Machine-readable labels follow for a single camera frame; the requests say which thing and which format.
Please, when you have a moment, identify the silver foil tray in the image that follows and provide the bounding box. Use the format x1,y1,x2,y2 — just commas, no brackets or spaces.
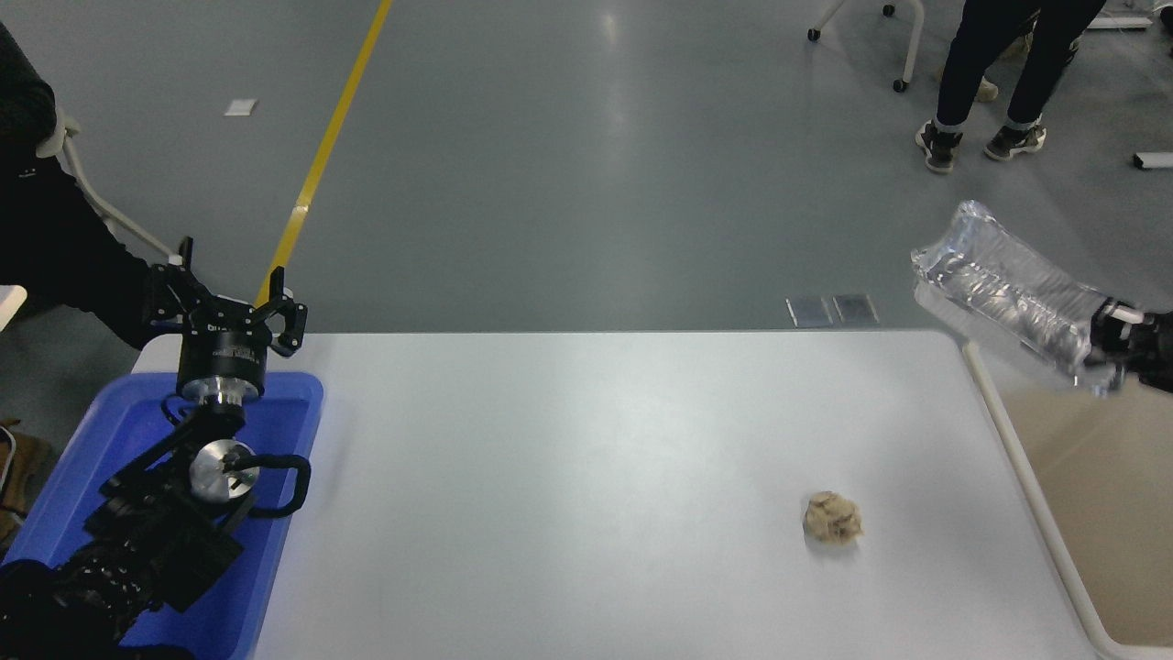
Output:
910,200,1146,398

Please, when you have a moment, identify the crumpled tan paper ball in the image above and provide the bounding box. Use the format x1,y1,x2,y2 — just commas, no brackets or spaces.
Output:
803,491,864,546

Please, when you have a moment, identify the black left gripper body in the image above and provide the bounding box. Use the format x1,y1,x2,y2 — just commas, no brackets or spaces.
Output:
176,302,273,391

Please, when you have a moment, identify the white chair with casters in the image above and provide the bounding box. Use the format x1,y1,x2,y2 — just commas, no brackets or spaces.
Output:
806,0,924,94

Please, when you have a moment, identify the large pale bin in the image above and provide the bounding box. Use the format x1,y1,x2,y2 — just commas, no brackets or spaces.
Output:
962,337,1173,660

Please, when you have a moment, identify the white chair frame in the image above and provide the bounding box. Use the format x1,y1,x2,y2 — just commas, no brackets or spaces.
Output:
37,110,175,262

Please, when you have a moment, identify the blue plastic tray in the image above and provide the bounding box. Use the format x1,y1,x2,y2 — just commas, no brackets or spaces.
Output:
0,369,325,660

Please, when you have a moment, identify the brown bag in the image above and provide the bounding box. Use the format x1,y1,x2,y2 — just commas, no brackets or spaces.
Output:
0,420,51,551

